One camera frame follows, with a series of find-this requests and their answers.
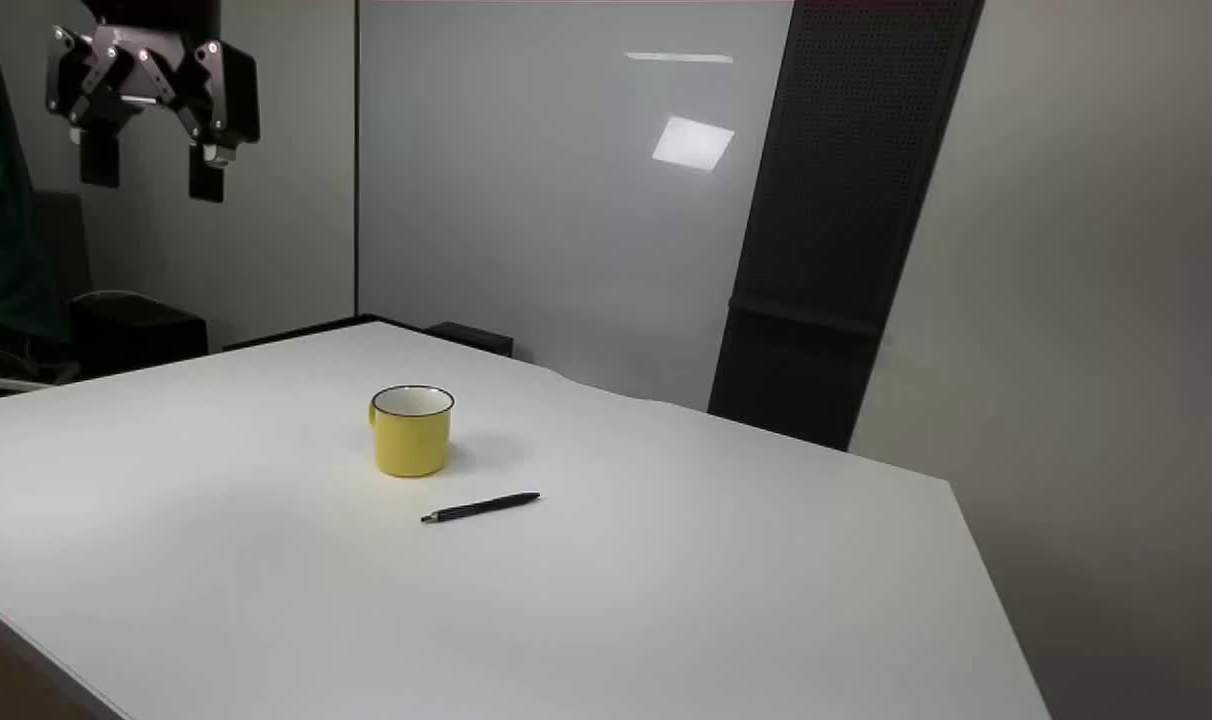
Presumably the black chair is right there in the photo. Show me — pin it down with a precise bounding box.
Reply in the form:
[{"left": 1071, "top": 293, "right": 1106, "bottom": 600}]
[{"left": 28, "top": 184, "right": 213, "bottom": 387}]

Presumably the dark vertical pillar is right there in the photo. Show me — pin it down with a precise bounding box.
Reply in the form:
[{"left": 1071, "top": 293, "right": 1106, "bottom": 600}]
[{"left": 704, "top": 0, "right": 988, "bottom": 451}]

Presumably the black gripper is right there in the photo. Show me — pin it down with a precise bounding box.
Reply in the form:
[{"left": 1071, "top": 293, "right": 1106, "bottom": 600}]
[{"left": 41, "top": 0, "right": 265, "bottom": 206}]

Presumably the white glossy wall panel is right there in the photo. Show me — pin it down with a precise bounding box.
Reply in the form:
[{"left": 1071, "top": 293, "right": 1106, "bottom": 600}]
[{"left": 356, "top": 0, "right": 795, "bottom": 412}]

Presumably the yellow enamel cup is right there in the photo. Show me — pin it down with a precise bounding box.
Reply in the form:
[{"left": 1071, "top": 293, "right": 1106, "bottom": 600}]
[{"left": 362, "top": 378, "right": 459, "bottom": 485}]

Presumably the black pen with silver clip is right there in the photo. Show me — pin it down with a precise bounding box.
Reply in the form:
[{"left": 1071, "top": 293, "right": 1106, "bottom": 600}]
[{"left": 415, "top": 487, "right": 543, "bottom": 527}]

